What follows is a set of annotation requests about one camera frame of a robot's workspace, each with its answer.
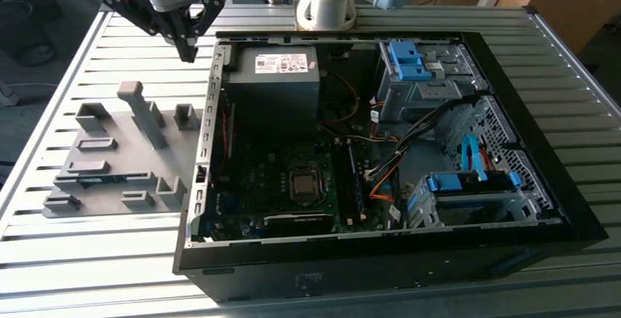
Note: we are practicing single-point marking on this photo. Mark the brown wooden cabinet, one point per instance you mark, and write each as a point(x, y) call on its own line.
point(572, 5)

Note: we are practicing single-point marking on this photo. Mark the blue RAM stick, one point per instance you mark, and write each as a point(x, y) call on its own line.
point(99, 180)

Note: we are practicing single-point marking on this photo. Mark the black open PC case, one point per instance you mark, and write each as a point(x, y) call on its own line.
point(340, 270)

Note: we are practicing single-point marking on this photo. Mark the grey power supply unit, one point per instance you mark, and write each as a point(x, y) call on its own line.
point(272, 96)

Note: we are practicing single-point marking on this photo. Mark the grey metal disk bay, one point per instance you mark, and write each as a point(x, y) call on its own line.
point(485, 205)

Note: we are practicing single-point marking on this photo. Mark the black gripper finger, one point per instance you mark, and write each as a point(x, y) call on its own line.
point(210, 8)
point(136, 8)

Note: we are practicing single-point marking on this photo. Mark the black wheeled equipment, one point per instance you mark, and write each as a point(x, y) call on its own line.
point(29, 23)

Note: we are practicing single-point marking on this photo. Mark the green motherboard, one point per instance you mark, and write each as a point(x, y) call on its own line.
point(261, 183)

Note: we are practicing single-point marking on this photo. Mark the silver CPU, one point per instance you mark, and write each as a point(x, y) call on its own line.
point(305, 185)

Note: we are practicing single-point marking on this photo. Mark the white power supply label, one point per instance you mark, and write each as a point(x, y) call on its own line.
point(281, 64)

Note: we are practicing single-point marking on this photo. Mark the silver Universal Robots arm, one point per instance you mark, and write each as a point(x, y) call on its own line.
point(325, 5)

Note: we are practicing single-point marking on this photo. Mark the blue drive carrier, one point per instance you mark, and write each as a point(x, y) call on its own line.
point(409, 63)

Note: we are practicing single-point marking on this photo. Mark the grey metal drive cage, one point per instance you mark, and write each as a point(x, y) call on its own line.
point(402, 96)

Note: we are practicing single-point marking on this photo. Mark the hard disk in blue carrier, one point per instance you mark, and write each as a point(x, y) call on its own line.
point(453, 182)

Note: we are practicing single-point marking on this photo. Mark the grey parts rack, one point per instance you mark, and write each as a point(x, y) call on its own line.
point(121, 143)

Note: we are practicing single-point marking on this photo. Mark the black graphics card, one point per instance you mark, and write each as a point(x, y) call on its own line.
point(298, 223)

